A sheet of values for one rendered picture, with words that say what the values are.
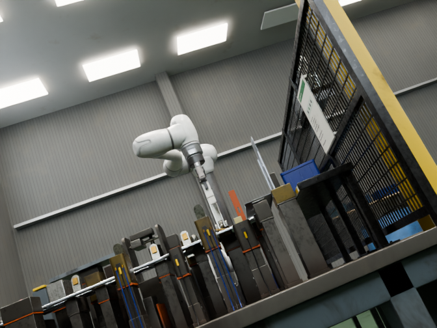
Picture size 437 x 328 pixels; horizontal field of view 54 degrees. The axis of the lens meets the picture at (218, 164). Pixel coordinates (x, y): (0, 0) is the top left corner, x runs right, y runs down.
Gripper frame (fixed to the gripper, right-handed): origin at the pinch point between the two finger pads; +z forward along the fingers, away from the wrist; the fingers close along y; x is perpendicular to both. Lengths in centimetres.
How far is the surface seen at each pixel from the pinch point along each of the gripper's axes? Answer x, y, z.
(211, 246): -6.2, 25.1, 22.7
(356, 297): 25, 67, 54
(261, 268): 7.5, 23.1, 36.6
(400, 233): 176, -319, 43
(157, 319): -37, 7, 38
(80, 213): -295, -741, -265
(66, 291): -76, -13, 11
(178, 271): -21.0, 20.7, 26.1
